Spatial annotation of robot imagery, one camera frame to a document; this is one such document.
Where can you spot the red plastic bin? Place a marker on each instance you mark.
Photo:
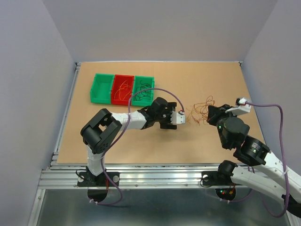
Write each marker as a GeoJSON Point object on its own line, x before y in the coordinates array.
{"type": "Point", "coordinates": [122, 89]}

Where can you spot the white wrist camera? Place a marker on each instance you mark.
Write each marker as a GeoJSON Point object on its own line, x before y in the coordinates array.
{"type": "Point", "coordinates": [241, 107]}
{"type": "Point", "coordinates": [178, 117]}

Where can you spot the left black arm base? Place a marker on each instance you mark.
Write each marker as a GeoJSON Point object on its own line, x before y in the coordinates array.
{"type": "Point", "coordinates": [87, 179]}

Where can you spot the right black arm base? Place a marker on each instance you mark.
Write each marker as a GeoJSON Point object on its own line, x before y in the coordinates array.
{"type": "Point", "coordinates": [222, 176]}

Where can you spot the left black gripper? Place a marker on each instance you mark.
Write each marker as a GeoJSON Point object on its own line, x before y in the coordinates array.
{"type": "Point", "coordinates": [166, 124]}

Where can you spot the green plastic bin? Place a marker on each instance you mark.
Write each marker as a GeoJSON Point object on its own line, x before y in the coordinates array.
{"type": "Point", "coordinates": [142, 86]}
{"type": "Point", "coordinates": [100, 92]}

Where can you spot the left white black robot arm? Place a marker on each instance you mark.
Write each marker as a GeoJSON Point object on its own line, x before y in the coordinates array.
{"type": "Point", "coordinates": [99, 133]}

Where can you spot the near green plastic bin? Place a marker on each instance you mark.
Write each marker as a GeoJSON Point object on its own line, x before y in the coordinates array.
{"type": "Point", "coordinates": [100, 92]}

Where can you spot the aluminium frame rail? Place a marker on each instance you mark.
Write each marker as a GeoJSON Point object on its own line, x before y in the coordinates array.
{"type": "Point", "coordinates": [160, 170]}

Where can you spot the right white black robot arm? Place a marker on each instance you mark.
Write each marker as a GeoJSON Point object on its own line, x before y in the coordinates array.
{"type": "Point", "coordinates": [280, 182]}

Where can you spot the far green plastic bin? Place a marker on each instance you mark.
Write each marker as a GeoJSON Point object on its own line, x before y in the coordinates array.
{"type": "Point", "coordinates": [142, 86]}

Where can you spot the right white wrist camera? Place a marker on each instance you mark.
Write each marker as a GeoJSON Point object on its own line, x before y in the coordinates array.
{"type": "Point", "coordinates": [241, 107]}

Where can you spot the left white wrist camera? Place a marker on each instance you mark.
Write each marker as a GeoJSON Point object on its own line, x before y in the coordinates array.
{"type": "Point", "coordinates": [178, 117]}

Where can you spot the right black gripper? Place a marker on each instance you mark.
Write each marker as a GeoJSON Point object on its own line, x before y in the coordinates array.
{"type": "Point", "coordinates": [215, 111]}

